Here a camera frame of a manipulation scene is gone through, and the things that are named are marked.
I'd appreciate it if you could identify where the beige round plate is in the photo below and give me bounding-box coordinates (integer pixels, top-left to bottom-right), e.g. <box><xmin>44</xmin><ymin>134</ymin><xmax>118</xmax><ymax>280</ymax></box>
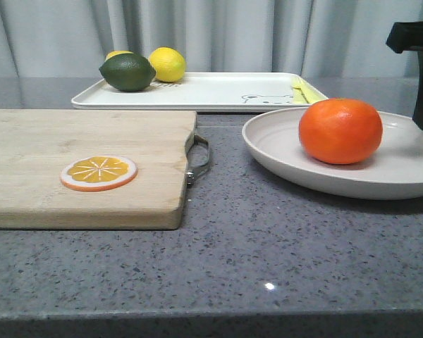
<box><xmin>242</xmin><ymin>107</ymin><xmax>423</xmax><ymax>200</ymax></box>

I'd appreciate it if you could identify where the orange mandarin fruit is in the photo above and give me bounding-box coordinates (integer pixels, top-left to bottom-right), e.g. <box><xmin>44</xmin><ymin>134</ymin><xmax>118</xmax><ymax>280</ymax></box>
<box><xmin>298</xmin><ymin>99</ymin><xmax>383</xmax><ymax>165</ymax></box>

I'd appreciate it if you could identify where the white bear tray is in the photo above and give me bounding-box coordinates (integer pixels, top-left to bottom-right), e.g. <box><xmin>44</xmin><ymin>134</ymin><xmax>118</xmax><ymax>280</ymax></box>
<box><xmin>71</xmin><ymin>73</ymin><xmax>310</xmax><ymax>113</ymax></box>

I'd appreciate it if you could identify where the yellow plastic fork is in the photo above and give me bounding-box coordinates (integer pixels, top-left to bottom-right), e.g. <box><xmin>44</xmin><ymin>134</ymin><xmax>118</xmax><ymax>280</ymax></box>
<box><xmin>291</xmin><ymin>76</ymin><xmax>327</xmax><ymax>104</ymax></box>

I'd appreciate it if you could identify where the yellow lemon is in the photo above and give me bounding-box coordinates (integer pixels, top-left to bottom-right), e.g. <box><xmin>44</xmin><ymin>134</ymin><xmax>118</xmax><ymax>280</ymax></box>
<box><xmin>105</xmin><ymin>50</ymin><xmax>132</xmax><ymax>61</ymax></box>
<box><xmin>149</xmin><ymin>47</ymin><xmax>187</xmax><ymax>82</ymax></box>

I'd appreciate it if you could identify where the green lime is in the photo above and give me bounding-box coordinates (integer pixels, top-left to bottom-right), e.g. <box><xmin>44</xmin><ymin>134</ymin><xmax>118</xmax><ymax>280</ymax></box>
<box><xmin>99</xmin><ymin>53</ymin><xmax>156</xmax><ymax>92</ymax></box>

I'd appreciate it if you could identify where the orange slice toy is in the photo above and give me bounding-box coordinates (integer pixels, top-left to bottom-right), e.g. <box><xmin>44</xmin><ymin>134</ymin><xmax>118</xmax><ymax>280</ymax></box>
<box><xmin>60</xmin><ymin>155</ymin><xmax>138</xmax><ymax>192</ymax></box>

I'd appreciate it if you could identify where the wooden cutting board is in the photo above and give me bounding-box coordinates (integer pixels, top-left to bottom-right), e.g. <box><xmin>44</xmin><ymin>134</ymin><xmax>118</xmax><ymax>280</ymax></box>
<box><xmin>0</xmin><ymin>109</ymin><xmax>197</xmax><ymax>230</ymax></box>

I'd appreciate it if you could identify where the grey curtain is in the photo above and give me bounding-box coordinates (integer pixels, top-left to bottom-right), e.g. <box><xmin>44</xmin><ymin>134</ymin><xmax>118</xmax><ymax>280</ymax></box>
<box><xmin>0</xmin><ymin>1</ymin><xmax>423</xmax><ymax>78</ymax></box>

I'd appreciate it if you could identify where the metal cutting board handle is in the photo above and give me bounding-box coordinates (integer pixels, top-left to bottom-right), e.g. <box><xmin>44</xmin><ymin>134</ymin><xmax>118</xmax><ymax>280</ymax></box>
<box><xmin>185</xmin><ymin>133</ymin><xmax>212</xmax><ymax>187</ymax></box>

